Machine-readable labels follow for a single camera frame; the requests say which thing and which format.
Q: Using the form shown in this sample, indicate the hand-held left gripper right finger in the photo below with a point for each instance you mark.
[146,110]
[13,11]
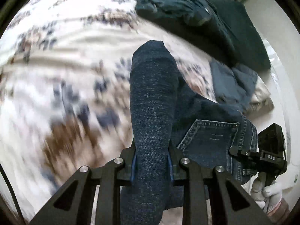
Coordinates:
[176,166]

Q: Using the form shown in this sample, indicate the floral bed blanket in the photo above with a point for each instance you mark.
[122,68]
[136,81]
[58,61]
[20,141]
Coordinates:
[58,86]

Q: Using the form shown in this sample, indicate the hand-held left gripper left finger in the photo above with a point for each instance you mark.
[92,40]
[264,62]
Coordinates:
[127,168]

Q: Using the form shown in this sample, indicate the person's right hand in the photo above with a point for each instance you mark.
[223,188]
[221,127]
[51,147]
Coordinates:
[273,192]

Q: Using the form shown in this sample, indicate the person's right forearm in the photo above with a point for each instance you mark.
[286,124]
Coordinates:
[281,212]

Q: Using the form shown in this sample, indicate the white folded cloth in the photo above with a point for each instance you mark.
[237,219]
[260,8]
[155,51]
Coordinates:
[262,98]

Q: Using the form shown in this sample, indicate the dark green crumpled blanket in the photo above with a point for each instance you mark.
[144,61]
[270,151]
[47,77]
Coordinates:
[178,9]

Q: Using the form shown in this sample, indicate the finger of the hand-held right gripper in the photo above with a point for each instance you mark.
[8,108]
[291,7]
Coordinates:
[238,152]

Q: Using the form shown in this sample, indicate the folded light blue jeans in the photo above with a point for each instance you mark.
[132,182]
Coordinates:
[234,84]

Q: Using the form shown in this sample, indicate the dark teal pillow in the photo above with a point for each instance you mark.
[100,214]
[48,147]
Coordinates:
[241,32]

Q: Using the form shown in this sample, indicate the dark blue jeans pants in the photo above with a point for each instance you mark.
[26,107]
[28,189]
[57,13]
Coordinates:
[152,112]

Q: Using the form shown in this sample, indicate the white headboard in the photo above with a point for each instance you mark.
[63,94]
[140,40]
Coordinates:
[279,86]

